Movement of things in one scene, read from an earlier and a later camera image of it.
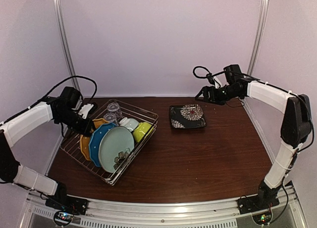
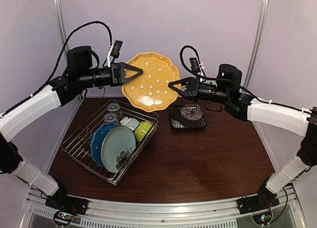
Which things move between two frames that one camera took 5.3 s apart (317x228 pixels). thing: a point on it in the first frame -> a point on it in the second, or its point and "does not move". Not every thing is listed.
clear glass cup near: (110, 117) does not move
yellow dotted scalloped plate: (84, 141) -> (149, 91)
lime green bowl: (141, 129) does not move
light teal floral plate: (116, 144) does not move
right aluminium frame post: (264, 5) does not move
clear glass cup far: (114, 107) does not move
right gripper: (206, 89) -> (192, 86)
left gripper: (84, 129) -> (117, 72)
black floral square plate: (187, 116) does not move
